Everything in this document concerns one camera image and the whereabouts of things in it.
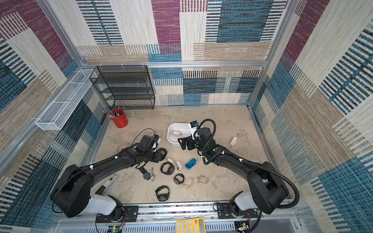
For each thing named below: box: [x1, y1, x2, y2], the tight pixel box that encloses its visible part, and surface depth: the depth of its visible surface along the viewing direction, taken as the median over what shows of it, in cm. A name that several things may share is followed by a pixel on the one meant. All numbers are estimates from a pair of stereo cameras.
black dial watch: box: [138, 166, 151, 181], surface depth 87 cm
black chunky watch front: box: [154, 184, 170, 202], surface depth 81 cm
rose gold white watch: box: [176, 160, 184, 172], surface depth 86 cm
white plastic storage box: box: [167, 122, 193, 147], surface depth 104 cm
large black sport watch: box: [160, 161, 175, 176], surface depth 89 cm
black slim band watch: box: [173, 173, 185, 185], surface depth 86 cm
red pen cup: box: [110, 108, 129, 129], surface depth 107 cm
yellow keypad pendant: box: [175, 217, 207, 233], surface depth 70 cm
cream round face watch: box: [170, 130, 183, 137], surface depth 106 cm
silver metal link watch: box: [148, 167, 157, 182], surface depth 87 cm
